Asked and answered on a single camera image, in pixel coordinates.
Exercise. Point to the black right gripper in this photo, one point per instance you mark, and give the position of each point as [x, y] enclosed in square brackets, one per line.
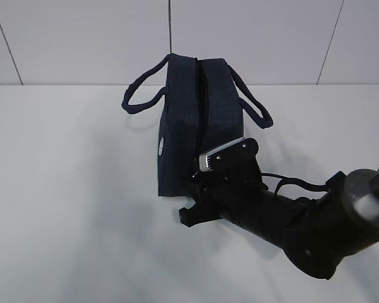
[221, 195]

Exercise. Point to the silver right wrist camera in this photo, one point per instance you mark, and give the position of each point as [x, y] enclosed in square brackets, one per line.
[230, 155]

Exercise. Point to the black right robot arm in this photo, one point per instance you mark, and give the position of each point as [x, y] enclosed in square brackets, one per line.
[315, 234]

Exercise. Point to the dark navy lunch bag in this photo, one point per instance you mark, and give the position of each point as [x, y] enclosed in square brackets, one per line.
[204, 103]

